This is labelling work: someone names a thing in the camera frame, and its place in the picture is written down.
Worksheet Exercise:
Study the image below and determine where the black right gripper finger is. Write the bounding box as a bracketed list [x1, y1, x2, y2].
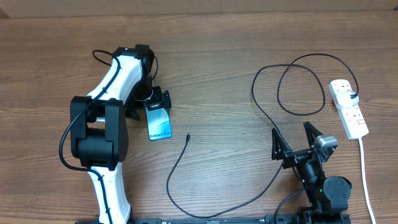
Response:
[272, 128, 292, 160]
[303, 121, 323, 147]

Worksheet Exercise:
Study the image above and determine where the blue Galaxy smartphone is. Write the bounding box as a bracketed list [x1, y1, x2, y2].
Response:
[146, 108, 172, 141]

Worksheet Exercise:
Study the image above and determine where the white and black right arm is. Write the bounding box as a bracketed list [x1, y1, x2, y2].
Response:
[271, 121, 352, 223]

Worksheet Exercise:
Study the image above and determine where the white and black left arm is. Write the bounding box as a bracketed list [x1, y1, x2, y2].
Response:
[66, 44, 172, 223]

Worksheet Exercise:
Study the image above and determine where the white charger plug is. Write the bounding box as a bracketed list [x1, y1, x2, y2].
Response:
[334, 91, 359, 110]

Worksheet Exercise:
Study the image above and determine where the white power strip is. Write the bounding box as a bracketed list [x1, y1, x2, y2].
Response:
[328, 79, 369, 139]

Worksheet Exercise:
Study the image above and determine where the white power strip cord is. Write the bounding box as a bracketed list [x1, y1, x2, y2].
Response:
[358, 138, 377, 224]

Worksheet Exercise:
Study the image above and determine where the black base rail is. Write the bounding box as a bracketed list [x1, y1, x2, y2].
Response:
[75, 214, 351, 224]

